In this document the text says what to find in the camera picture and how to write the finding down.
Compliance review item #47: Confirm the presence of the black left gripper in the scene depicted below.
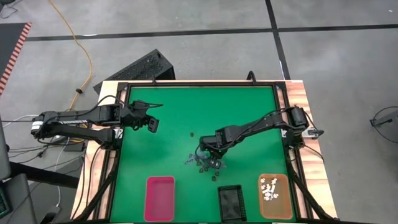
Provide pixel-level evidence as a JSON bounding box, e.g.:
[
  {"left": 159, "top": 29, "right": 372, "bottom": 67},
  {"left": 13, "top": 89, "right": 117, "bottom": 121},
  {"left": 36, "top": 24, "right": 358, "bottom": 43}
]
[{"left": 123, "top": 101, "right": 160, "bottom": 134}]

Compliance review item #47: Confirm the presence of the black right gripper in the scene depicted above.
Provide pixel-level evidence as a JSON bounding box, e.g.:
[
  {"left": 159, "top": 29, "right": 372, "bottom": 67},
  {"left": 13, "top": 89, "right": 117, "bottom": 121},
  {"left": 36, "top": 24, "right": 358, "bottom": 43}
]
[{"left": 199, "top": 135, "right": 224, "bottom": 170}]

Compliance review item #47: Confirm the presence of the black slotted plastic basket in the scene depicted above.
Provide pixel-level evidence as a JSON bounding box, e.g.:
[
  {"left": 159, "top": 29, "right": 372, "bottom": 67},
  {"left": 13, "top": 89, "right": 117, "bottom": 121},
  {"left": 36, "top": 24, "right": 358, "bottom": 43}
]
[{"left": 216, "top": 185, "right": 248, "bottom": 223}]

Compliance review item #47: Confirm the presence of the green table mat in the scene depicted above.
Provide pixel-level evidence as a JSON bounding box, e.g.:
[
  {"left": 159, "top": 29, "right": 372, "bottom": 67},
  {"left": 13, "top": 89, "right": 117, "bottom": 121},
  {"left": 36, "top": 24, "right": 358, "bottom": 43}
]
[{"left": 110, "top": 86, "right": 297, "bottom": 223}]

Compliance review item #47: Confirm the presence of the black perforated computer case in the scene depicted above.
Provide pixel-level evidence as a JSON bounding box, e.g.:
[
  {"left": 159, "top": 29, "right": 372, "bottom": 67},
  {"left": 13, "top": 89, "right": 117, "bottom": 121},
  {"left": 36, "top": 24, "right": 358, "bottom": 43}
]
[{"left": 93, "top": 49, "right": 177, "bottom": 95}]

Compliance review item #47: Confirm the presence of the pink plastic bin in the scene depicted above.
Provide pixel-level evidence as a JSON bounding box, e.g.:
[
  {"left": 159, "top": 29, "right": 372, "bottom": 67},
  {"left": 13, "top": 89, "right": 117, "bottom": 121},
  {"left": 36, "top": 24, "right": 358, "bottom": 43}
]
[{"left": 144, "top": 175, "right": 176, "bottom": 222}]

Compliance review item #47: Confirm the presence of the orange plastic bin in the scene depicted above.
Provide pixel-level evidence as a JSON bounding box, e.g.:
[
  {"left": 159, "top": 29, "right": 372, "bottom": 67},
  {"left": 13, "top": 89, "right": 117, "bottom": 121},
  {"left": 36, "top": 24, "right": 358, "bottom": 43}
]
[{"left": 257, "top": 172, "right": 294, "bottom": 220}]

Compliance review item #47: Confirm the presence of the black power adapter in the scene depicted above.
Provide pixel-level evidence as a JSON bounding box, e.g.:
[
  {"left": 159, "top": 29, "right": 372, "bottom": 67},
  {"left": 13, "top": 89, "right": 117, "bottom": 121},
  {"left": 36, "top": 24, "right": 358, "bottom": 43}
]
[{"left": 63, "top": 141, "right": 85, "bottom": 152}]

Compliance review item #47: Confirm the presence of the wooden table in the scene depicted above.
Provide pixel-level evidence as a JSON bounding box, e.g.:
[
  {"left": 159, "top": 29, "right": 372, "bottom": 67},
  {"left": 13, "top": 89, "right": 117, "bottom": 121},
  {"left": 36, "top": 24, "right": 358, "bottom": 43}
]
[{"left": 70, "top": 80, "right": 339, "bottom": 222}]

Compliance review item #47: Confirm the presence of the black floor beam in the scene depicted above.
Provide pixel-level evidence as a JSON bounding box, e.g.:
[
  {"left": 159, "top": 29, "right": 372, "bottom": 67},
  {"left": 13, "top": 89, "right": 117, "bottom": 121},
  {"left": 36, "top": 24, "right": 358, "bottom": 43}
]
[{"left": 9, "top": 161, "right": 80, "bottom": 189}]

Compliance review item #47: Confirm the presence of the gray monitor back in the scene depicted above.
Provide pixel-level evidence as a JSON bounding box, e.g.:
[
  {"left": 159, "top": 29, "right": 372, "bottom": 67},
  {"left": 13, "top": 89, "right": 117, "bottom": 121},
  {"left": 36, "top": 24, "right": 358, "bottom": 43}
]
[{"left": 0, "top": 114, "right": 12, "bottom": 181}]

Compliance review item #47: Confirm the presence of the black orange-striped floor mat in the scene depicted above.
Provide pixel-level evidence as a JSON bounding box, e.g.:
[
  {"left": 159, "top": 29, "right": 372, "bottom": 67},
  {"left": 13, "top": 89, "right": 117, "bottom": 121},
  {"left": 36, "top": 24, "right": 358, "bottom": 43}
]
[{"left": 0, "top": 22, "right": 33, "bottom": 96}]

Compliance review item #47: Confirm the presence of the small display screen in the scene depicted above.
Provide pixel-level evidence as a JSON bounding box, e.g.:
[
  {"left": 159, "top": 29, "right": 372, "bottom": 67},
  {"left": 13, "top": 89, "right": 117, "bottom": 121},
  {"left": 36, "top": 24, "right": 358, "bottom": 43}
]
[{"left": 0, "top": 183, "right": 10, "bottom": 218}]

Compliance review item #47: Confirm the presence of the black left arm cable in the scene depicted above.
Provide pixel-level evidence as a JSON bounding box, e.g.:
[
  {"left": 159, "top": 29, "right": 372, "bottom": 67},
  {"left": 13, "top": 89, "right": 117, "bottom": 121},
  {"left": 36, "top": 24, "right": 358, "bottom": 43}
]
[{"left": 74, "top": 95, "right": 164, "bottom": 118}]

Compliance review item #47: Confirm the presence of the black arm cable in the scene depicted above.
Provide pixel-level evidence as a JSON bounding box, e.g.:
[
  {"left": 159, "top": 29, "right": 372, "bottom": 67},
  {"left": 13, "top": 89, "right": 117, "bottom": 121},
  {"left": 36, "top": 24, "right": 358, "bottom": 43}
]
[
  {"left": 74, "top": 95, "right": 164, "bottom": 118},
  {"left": 194, "top": 106, "right": 301, "bottom": 159}
]

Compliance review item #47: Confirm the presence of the black aluminium table frame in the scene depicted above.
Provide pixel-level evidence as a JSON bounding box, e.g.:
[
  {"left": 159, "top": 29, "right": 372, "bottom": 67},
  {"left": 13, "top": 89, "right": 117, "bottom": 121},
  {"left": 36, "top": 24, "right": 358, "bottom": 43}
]
[{"left": 73, "top": 80, "right": 338, "bottom": 224}]

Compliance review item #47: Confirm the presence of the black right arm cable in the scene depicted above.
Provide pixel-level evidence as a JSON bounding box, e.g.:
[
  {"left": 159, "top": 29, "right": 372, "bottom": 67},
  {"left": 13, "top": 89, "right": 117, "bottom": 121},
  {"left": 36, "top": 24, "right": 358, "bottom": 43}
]
[{"left": 194, "top": 106, "right": 301, "bottom": 159}]

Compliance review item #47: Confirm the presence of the black cable hook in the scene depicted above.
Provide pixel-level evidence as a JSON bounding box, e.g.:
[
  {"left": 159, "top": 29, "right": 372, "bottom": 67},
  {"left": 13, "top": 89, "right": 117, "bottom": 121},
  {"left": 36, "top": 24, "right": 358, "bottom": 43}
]
[{"left": 246, "top": 70, "right": 258, "bottom": 85}]

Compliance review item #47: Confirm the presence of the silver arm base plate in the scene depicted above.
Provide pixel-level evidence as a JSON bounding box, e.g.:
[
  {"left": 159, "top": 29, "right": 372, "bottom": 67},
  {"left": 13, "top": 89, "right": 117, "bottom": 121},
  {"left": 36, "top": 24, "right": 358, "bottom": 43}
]
[{"left": 280, "top": 126, "right": 312, "bottom": 138}]

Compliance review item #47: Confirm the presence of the yellow extension cable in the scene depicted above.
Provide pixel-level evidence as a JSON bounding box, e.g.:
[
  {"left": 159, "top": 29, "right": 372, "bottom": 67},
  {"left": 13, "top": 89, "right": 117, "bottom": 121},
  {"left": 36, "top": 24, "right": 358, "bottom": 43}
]
[{"left": 49, "top": 0, "right": 94, "bottom": 111}]

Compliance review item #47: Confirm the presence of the black floor cable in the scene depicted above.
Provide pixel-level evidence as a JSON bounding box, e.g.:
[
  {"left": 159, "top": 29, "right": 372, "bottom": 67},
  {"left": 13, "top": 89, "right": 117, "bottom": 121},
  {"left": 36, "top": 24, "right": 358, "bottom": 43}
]
[{"left": 7, "top": 143, "right": 86, "bottom": 166}]

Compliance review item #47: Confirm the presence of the white floor cable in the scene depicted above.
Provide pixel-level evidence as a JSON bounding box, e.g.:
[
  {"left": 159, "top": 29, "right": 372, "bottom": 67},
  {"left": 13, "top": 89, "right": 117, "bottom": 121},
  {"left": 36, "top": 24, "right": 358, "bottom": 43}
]
[{"left": 54, "top": 136, "right": 65, "bottom": 208}]

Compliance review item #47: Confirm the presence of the thin white cable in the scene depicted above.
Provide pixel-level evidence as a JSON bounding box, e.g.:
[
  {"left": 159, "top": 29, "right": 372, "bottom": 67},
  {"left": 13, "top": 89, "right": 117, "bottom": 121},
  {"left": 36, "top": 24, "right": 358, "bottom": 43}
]
[{"left": 2, "top": 114, "right": 35, "bottom": 128}]

